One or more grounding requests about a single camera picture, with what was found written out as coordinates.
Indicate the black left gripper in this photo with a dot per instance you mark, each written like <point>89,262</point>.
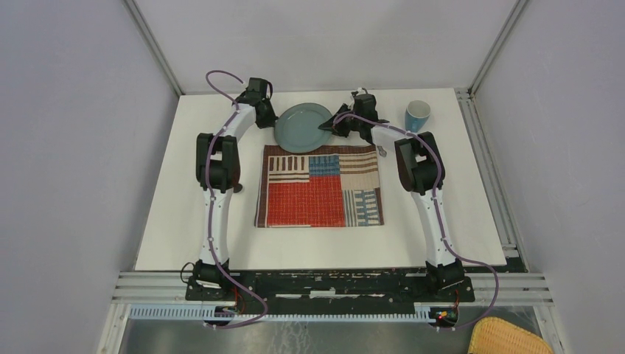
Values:
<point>271,121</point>

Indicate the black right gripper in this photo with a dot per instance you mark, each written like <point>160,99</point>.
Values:
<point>337,128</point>

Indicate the teal ceramic plate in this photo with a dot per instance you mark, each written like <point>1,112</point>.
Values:
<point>297,129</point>

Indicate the blue ceramic mug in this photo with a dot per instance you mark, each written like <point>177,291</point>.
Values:
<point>417,114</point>

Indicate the striped patchwork placemat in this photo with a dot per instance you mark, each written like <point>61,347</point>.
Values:
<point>334,186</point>

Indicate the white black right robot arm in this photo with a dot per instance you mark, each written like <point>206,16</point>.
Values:
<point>421,173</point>

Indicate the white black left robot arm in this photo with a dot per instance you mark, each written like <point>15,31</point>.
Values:
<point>218,170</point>

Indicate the ornate silver fork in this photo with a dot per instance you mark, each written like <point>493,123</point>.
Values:
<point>382,151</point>

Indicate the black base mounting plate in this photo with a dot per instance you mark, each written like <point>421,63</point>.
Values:
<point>367,291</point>

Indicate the yellow woven basket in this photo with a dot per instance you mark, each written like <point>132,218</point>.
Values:
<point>495,335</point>

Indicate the white slotted cable duct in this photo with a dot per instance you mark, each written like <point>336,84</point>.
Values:
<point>209,313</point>

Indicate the aluminium frame rails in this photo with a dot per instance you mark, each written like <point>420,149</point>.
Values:
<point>176,228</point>

